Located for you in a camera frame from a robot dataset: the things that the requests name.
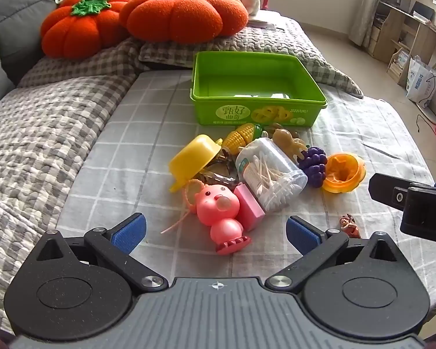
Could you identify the grey grid bed sheet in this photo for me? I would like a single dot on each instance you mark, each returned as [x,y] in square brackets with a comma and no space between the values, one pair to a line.
[130,152]

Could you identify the red gnome figurine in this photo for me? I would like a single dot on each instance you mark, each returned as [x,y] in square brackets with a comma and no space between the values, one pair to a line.
[350,227]

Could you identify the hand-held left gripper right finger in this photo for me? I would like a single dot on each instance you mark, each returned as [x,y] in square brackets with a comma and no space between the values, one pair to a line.
[301,234]

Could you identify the beige curtain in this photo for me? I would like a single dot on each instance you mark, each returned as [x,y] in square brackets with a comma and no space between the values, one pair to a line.
[374,0]

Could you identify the white shopping bag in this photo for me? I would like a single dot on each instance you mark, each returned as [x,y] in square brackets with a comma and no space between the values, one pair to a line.
[419,80]

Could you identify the wooden shelf unit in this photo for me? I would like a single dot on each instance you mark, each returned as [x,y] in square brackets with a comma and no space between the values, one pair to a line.
[396,25]

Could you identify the yellow toy pot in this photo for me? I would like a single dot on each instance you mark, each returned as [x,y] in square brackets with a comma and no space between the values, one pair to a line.
[192,156]

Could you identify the small orange pumpkin cushion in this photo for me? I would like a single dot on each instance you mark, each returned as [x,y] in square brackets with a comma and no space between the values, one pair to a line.
[72,29]

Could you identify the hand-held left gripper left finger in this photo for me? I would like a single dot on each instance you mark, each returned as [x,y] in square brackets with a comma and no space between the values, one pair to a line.
[130,232]

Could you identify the pink gourd toy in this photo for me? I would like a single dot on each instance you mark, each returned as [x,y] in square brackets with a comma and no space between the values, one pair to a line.
[218,203]

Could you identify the grey checked quilt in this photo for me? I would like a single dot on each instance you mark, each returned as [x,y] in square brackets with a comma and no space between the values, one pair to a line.
[40,134]

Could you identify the grey sofa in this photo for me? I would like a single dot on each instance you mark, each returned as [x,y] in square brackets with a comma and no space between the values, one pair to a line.
[11,25]

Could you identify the toy corn cob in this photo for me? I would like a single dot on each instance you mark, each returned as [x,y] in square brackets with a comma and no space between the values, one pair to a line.
[236,136]

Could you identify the yellowish rubber toy hand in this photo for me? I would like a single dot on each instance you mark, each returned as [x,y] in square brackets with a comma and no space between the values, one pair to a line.
[287,140]

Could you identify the white and pink plush toy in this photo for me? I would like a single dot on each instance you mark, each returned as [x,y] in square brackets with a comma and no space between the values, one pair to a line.
[247,0]

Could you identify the large orange pumpkin cushion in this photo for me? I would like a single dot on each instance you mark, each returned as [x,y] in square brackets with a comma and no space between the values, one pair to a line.
[174,18]

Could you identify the clear cotton swab jar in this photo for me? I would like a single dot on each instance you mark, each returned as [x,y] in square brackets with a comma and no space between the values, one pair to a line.
[269,178]

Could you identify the orange-yellow toy slice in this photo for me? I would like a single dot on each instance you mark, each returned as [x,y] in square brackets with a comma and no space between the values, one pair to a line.
[343,174]

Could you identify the green plastic box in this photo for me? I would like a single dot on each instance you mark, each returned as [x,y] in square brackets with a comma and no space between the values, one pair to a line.
[221,112]

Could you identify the small pink box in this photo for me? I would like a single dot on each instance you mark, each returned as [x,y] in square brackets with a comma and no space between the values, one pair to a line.
[249,207]

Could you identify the purple toy grapes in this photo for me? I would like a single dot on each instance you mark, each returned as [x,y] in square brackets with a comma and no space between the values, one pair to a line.
[312,167]

